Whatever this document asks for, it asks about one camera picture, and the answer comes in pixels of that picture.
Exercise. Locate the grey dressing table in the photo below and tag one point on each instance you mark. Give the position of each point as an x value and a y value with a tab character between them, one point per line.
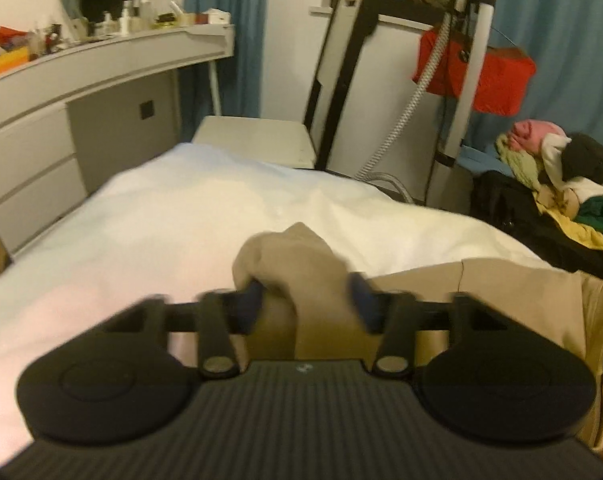
66	110

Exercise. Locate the clutter of bottles and cosmetics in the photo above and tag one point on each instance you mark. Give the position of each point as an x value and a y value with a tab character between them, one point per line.
81	25

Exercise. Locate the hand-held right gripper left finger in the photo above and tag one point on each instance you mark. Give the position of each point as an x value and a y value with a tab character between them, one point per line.
248	305

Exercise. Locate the beige pants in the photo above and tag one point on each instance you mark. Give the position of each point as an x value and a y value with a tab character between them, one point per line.
431	305

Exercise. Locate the white bed sheet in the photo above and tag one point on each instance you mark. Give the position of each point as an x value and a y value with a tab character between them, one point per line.
146	230

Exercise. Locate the white garment steamer stand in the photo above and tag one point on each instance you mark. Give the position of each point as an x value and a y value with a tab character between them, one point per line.
381	85

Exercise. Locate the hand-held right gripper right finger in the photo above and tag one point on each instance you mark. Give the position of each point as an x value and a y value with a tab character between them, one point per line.
362	305

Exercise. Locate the blue curtain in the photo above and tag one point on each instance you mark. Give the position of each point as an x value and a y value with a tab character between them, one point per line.
556	35
221	45

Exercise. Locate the white stool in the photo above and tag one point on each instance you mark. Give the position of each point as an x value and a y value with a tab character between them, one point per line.
256	140

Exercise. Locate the red cloth bag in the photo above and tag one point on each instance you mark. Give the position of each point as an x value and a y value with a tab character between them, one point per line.
496	80

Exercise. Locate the pile of mixed clothes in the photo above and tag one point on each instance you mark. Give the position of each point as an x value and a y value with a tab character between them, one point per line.
566	170

